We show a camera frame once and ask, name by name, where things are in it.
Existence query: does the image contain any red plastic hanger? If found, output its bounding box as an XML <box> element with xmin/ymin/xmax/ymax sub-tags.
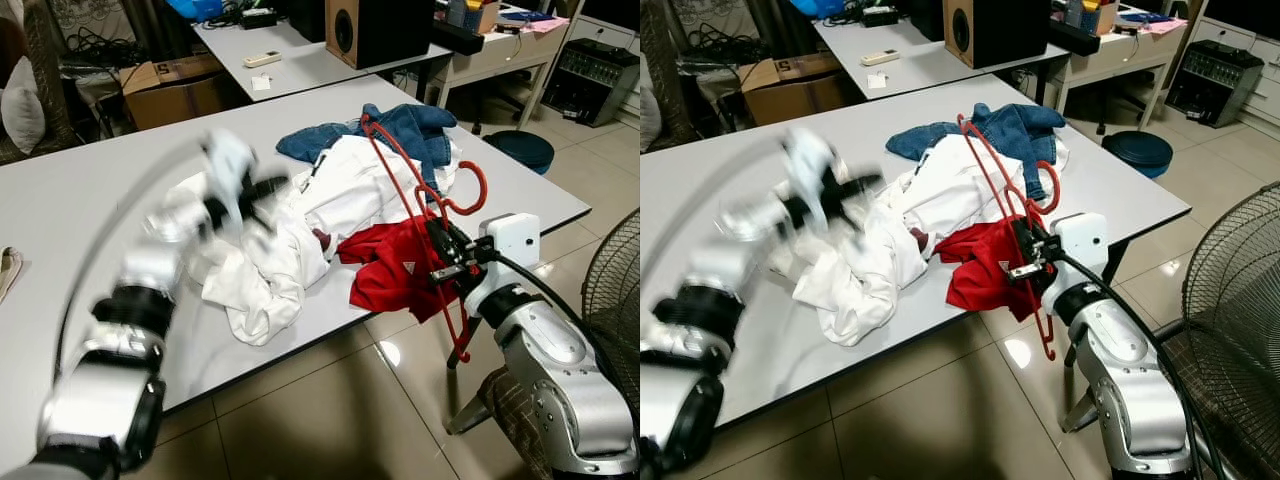
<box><xmin>360</xmin><ymin>113</ymin><xmax>491</xmax><ymax>366</ymax></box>
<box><xmin>955</xmin><ymin>113</ymin><xmax>1063</xmax><ymax>361</ymax></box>

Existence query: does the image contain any red garment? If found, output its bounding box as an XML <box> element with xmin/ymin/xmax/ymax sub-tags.
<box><xmin>337</xmin><ymin>218</ymin><xmax>471</xmax><ymax>323</ymax></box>
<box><xmin>935</xmin><ymin>220</ymin><xmax>1046</xmax><ymax>323</ymax></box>

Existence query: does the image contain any blue denim garment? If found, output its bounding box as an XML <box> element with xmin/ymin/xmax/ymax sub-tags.
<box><xmin>885</xmin><ymin>103</ymin><xmax>1068</xmax><ymax>201</ymax></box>
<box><xmin>276</xmin><ymin>103</ymin><xmax>459</xmax><ymax>196</ymax></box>

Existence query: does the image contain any brown cardboard box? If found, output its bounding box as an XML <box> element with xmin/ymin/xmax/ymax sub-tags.
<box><xmin>120</xmin><ymin>55</ymin><xmax>251</xmax><ymax>131</ymax></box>
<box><xmin>740</xmin><ymin>55</ymin><xmax>871</xmax><ymax>128</ymax></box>

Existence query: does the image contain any dark blue round stool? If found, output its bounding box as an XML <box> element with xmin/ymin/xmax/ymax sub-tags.
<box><xmin>483</xmin><ymin>130</ymin><xmax>556</xmax><ymax>176</ymax></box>
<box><xmin>1102</xmin><ymin>130</ymin><xmax>1176</xmax><ymax>179</ymax></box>

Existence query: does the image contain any black standing fan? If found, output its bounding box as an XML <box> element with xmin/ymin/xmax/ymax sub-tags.
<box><xmin>580</xmin><ymin>205</ymin><xmax>640</xmax><ymax>401</ymax></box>
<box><xmin>1165</xmin><ymin>180</ymin><xmax>1280</xmax><ymax>480</ymax></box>

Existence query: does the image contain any white desk with drawers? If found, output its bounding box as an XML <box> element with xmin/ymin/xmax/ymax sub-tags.
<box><xmin>435</xmin><ymin>5</ymin><xmax>573</xmax><ymax>131</ymax></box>
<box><xmin>1050</xmin><ymin>5</ymin><xmax>1191</xmax><ymax>126</ymax></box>

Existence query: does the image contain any black desk device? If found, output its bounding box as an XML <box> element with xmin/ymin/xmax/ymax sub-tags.
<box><xmin>903</xmin><ymin>0</ymin><xmax>946</xmax><ymax>43</ymax></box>
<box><xmin>285</xmin><ymin>0</ymin><xmax>329</xmax><ymax>43</ymax></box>

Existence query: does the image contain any long black box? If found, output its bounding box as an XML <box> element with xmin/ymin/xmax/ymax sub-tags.
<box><xmin>432</xmin><ymin>20</ymin><xmax>488</xmax><ymax>56</ymax></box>
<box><xmin>1048</xmin><ymin>20</ymin><xmax>1106</xmax><ymax>56</ymax></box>

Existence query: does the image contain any grey pillow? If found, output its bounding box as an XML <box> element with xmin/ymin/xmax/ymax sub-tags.
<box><xmin>0</xmin><ymin>55</ymin><xmax>48</xmax><ymax>156</ymax></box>
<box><xmin>640</xmin><ymin>60</ymin><xmax>666</xmax><ymax>156</ymax></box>

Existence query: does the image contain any wooden speaker black cone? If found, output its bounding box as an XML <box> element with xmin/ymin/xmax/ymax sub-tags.
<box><xmin>943</xmin><ymin>0</ymin><xmax>1053</xmax><ymax>71</ymax></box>
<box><xmin>325</xmin><ymin>0</ymin><xmax>436</xmax><ymax>71</ymax></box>

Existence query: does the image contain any black audio mixer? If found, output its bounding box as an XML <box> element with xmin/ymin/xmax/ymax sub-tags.
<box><xmin>1165</xmin><ymin>40</ymin><xmax>1266</xmax><ymax>129</ymax></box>
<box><xmin>540</xmin><ymin>38</ymin><xmax>640</xmax><ymax>129</ymax></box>

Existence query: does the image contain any desk pen holder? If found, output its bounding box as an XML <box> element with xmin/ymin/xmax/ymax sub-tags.
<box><xmin>445</xmin><ymin>0</ymin><xmax>501</xmax><ymax>31</ymax></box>
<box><xmin>1065</xmin><ymin>0</ymin><xmax>1119</xmax><ymax>33</ymax></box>

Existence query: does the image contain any dark wicker armchair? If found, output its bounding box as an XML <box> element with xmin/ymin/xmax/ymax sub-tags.
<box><xmin>640</xmin><ymin>0</ymin><xmax>691</xmax><ymax>101</ymax></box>
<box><xmin>0</xmin><ymin>0</ymin><xmax>81</xmax><ymax>166</ymax></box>

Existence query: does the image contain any white drawer cabinet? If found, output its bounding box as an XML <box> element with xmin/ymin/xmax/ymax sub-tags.
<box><xmin>575</xmin><ymin>15</ymin><xmax>640</xmax><ymax>51</ymax></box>
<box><xmin>1185</xmin><ymin>10</ymin><xmax>1280</xmax><ymax>126</ymax></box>

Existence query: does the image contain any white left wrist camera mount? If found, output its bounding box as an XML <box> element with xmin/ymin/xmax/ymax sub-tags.
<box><xmin>200</xmin><ymin>128</ymin><xmax>259</xmax><ymax>226</ymax></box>
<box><xmin>785</xmin><ymin>125</ymin><xmax>846</xmax><ymax>226</ymax></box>

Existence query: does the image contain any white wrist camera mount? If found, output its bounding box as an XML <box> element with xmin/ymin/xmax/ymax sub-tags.
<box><xmin>462</xmin><ymin>213</ymin><xmax>543</xmax><ymax>313</ymax></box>
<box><xmin>785</xmin><ymin>125</ymin><xmax>846</xmax><ymax>226</ymax></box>
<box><xmin>200</xmin><ymin>128</ymin><xmax>259</xmax><ymax>226</ymax></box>
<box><xmin>1045</xmin><ymin>212</ymin><xmax>1109</xmax><ymax>311</ymax></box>

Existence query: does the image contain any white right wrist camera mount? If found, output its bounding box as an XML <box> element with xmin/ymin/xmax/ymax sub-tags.
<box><xmin>1045</xmin><ymin>212</ymin><xmax>1109</xmax><ymax>311</ymax></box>
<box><xmin>462</xmin><ymin>213</ymin><xmax>543</xmax><ymax>313</ymax></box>

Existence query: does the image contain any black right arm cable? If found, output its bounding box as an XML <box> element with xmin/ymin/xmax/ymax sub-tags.
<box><xmin>490</xmin><ymin>252</ymin><xmax>626</xmax><ymax>381</ymax></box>
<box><xmin>1060</xmin><ymin>252</ymin><xmax>1226</xmax><ymax>480</ymax></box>

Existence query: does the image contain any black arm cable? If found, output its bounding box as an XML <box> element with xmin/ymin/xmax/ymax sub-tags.
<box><xmin>490</xmin><ymin>252</ymin><xmax>626</xmax><ymax>381</ymax></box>
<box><xmin>1060</xmin><ymin>252</ymin><xmax>1226</xmax><ymax>480</ymax></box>
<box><xmin>650</xmin><ymin>140</ymin><xmax>796</xmax><ymax>301</ymax></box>
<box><xmin>55</xmin><ymin>140</ymin><xmax>216</xmax><ymax>361</ymax></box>

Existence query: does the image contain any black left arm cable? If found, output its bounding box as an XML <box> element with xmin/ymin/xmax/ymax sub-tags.
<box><xmin>55</xmin><ymin>140</ymin><xmax>216</xmax><ymax>361</ymax></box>
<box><xmin>650</xmin><ymin>140</ymin><xmax>796</xmax><ymax>301</ymax></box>

